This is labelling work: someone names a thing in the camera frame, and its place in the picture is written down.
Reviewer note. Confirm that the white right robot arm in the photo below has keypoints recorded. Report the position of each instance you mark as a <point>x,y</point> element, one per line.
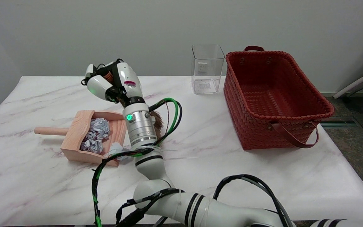
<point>146,164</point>

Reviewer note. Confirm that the red woven basket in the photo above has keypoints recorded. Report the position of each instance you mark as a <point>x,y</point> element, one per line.
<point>273,94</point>

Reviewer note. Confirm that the floor vent grille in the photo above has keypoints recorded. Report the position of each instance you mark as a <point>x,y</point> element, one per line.
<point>339,122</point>

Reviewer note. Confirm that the brown straw hand broom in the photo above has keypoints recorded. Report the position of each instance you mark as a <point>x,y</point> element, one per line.
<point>158,123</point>

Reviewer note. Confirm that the thick white tube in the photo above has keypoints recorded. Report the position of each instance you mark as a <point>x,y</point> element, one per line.
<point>358,82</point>

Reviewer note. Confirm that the wooden dustpan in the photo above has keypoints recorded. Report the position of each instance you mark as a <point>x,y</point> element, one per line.
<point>74,138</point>

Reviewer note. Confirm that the large paper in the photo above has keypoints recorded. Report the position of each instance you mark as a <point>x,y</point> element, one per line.
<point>117,150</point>

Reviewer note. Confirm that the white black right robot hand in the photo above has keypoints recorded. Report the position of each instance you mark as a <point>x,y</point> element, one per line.
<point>128,78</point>

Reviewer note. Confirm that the clear plastic container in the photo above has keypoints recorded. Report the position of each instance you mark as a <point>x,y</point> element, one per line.
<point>208,69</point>

